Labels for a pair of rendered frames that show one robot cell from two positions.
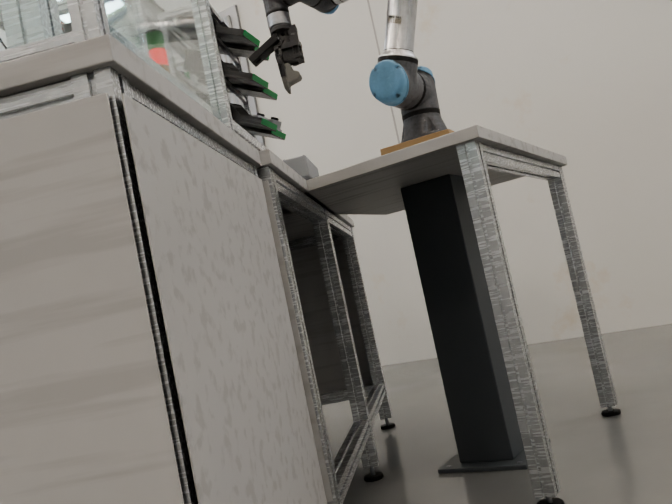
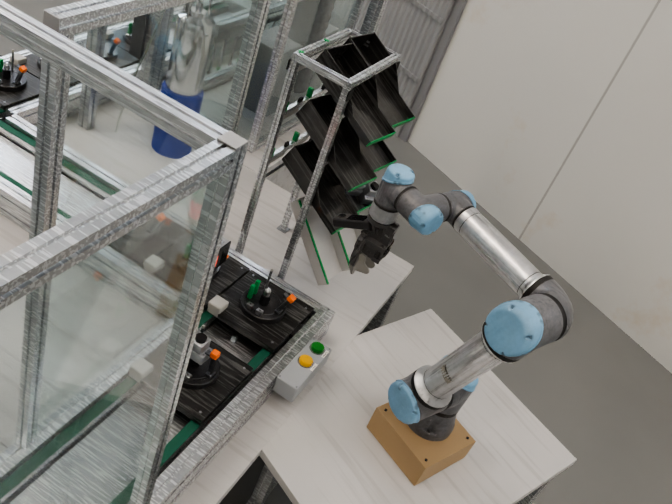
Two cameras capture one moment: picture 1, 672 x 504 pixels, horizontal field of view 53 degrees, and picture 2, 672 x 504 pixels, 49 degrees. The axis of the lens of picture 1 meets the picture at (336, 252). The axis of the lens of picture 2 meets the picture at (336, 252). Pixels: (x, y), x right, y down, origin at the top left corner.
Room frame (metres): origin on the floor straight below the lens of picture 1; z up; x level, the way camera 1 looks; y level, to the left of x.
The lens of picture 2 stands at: (0.46, -0.13, 2.48)
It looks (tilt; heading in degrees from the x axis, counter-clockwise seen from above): 36 degrees down; 8
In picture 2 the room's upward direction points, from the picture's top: 22 degrees clockwise
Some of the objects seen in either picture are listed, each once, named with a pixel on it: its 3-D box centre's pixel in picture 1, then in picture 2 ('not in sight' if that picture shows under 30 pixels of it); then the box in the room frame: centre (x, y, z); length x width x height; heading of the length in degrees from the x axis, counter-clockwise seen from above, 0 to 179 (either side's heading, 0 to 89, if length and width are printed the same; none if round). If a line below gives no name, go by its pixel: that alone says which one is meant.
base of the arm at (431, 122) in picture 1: (423, 129); (434, 408); (2.01, -0.34, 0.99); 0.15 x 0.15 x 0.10
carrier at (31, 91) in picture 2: not in sight; (6, 71); (2.52, 1.55, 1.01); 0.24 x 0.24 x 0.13; 83
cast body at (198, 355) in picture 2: not in sight; (195, 343); (1.74, 0.31, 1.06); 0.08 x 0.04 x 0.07; 83
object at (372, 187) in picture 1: (418, 182); (404, 427); (2.03, -0.29, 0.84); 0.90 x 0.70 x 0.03; 149
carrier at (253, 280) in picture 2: not in sight; (265, 297); (2.08, 0.25, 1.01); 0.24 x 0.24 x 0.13; 83
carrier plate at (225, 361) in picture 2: not in sight; (192, 371); (1.74, 0.29, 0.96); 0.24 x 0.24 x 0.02; 83
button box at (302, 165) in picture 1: (302, 173); (302, 368); (1.97, 0.05, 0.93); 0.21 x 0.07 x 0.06; 173
